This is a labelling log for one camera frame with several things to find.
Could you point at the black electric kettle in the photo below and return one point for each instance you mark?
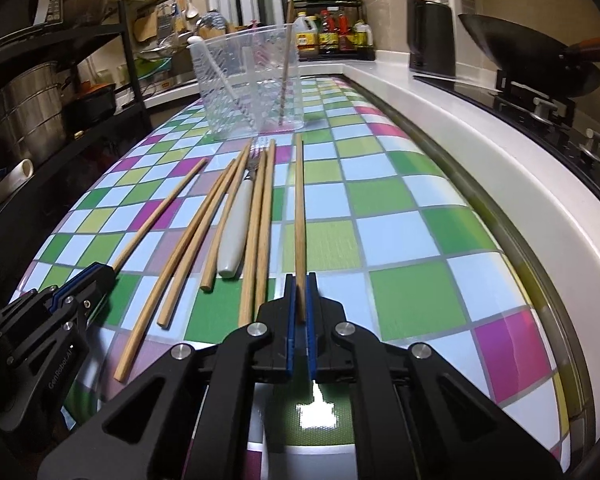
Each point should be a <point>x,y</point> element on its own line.
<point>430,38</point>

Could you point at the metal bowl on shelf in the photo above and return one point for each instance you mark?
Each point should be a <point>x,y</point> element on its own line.
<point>83,12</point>

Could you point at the clear plastic utensil container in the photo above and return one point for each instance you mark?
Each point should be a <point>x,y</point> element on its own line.
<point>239,77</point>

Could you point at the yellow oil jug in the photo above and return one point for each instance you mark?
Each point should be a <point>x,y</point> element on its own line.
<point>306,32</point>

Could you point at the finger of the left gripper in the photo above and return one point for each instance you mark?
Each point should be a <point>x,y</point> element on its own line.
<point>92,284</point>

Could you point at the black metal shelf rack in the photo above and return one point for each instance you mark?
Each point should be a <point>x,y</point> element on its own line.
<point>34,198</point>

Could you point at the wooden chopstick rightmost pair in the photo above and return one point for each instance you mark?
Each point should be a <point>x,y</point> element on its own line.
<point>264,239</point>

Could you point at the chopstick standing in container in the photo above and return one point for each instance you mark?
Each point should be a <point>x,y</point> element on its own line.
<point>285,71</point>

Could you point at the black gas stove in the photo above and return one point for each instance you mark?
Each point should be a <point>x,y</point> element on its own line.
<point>544,121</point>

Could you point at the black condiment rack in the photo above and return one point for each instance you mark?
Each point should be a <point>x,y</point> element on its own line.
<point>343,31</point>

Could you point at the stainless steel stock pot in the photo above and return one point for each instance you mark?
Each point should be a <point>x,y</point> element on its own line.
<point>30,114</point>

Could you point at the black wok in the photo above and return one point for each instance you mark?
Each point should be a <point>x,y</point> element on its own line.
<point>532,58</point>

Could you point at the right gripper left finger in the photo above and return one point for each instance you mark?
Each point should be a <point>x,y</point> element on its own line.
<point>187,416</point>

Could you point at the white handled metal fork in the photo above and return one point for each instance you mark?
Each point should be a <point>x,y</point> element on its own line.
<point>233,241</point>

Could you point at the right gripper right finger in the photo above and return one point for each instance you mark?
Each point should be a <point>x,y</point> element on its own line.
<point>414,415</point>

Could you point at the checkered colourful table mat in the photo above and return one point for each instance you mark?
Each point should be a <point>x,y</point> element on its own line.
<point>387,234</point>

